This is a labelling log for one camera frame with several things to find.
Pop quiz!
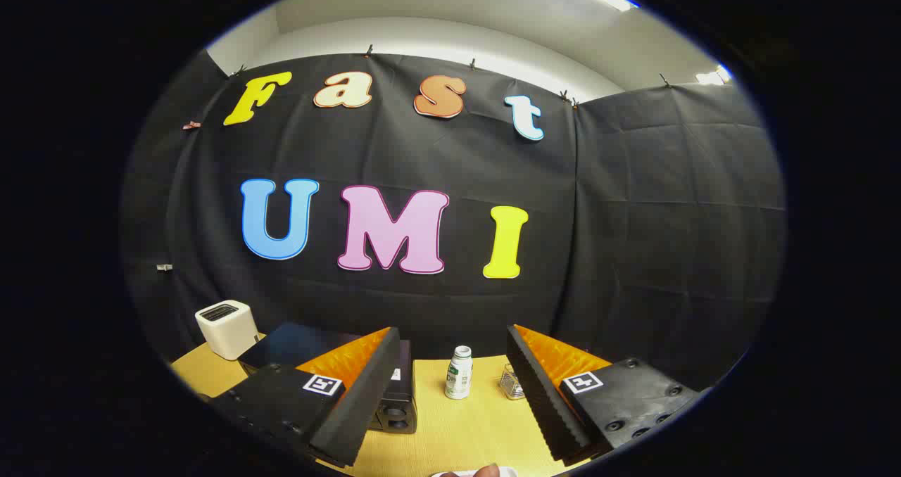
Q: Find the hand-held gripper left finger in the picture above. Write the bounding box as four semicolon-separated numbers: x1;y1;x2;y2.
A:
210;326;402;469

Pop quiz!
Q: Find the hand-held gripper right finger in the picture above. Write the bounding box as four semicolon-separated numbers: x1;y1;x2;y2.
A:
505;324;705;466

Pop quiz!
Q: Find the black toaster oven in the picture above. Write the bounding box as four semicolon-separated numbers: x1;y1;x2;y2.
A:
238;322;417;434

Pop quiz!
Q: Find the white bread toaster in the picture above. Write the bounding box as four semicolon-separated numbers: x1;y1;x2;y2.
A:
195;300;260;361

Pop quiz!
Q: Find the white bottle with green label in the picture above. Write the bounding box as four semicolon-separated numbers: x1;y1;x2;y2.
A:
444;345;474;400

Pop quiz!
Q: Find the wire mesh basket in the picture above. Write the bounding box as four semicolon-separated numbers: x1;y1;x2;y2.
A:
500;363;527;400

